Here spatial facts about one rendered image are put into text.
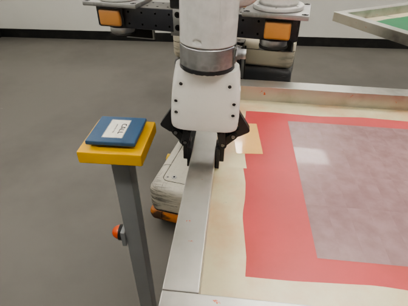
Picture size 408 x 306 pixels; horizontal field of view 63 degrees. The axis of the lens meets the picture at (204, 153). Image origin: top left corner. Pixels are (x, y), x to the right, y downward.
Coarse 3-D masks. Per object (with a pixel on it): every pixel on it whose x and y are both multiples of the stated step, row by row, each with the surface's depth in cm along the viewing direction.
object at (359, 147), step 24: (264, 120) 69; (288, 120) 69; (312, 120) 69; (336, 120) 70; (360, 120) 70; (384, 120) 70; (264, 144) 61; (288, 144) 62; (312, 144) 62; (336, 144) 62; (360, 144) 62; (384, 144) 62; (264, 168) 56; (288, 168) 56; (312, 168) 56; (336, 168) 56; (360, 168) 56; (384, 168) 56
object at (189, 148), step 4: (176, 128) 52; (172, 132) 52; (176, 132) 52; (180, 132) 52; (176, 136) 52; (180, 136) 52; (180, 140) 53; (192, 140) 54; (188, 144) 53; (192, 144) 54; (184, 148) 53; (188, 148) 52; (184, 152) 54; (188, 152) 53; (184, 156) 54; (188, 156) 53; (188, 160) 54; (188, 164) 54
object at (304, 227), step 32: (256, 192) 51; (288, 192) 51; (320, 192) 51; (352, 192) 51; (384, 192) 51; (256, 224) 46; (288, 224) 46; (320, 224) 46; (352, 224) 46; (384, 224) 46; (256, 256) 41; (288, 256) 41; (320, 256) 41; (352, 256) 42; (384, 256) 42
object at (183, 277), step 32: (256, 96) 75; (288, 96) 75; (320, 96) 74; (352, 96) 73; (384, 96) 72; (192, 160) 51; (192, 192) 45; (192, 224) 41; (192, 256) 37; (192, 288) 34
